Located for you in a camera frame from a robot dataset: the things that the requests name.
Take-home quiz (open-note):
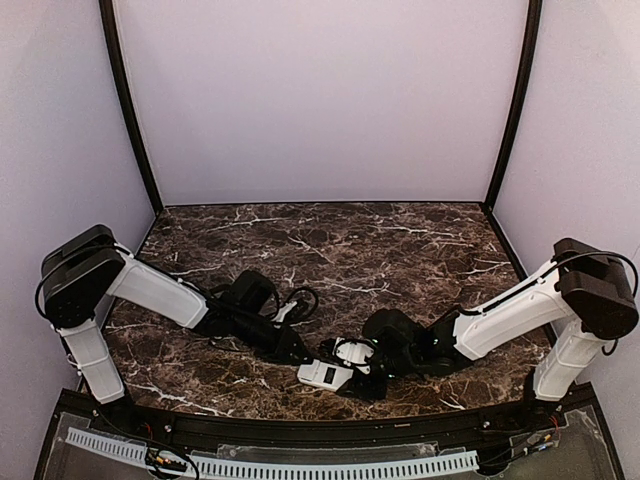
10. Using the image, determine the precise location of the white red remote control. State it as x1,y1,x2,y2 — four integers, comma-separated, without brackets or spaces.
297,359,353,392

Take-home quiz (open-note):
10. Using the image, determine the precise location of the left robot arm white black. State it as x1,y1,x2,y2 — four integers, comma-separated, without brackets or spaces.
34,224,312,405

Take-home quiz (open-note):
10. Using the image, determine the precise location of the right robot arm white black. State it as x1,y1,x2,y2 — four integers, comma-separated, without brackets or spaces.
355,238,639,402

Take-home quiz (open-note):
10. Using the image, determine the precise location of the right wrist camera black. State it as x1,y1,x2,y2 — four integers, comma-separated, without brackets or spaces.
319,337,376,374

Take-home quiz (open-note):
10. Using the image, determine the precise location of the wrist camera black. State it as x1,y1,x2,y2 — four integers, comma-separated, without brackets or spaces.
319,337,376,374
272,299,317,325

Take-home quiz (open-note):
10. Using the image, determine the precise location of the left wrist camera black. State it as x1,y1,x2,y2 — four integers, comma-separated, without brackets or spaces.
272,299,317,325

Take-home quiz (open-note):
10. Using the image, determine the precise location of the left camera cable black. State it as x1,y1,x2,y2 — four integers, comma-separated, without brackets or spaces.
271,286,319,327

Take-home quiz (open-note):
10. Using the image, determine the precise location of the black front rail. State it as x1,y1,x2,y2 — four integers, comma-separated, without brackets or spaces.
82,395,555,450

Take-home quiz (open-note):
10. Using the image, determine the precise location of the right white cable duct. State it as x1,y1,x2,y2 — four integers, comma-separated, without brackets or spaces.
192,451,479,480

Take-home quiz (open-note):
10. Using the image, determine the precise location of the white cable duct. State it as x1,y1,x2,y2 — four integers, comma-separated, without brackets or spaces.
192,451,479,480
65,427,147,468

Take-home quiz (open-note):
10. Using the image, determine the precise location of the left white cable duct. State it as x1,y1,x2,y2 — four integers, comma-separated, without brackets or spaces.
65,427,147,468

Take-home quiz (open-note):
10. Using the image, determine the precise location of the left black frame post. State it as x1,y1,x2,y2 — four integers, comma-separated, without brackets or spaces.
98,0,164,215

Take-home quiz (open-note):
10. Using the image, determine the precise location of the black frame post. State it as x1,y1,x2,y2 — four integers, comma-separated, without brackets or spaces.
483,0,543,213
98,0,164,215

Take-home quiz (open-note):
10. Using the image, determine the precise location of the right black frame post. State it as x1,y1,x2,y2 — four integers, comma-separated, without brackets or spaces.
483,0,543,213

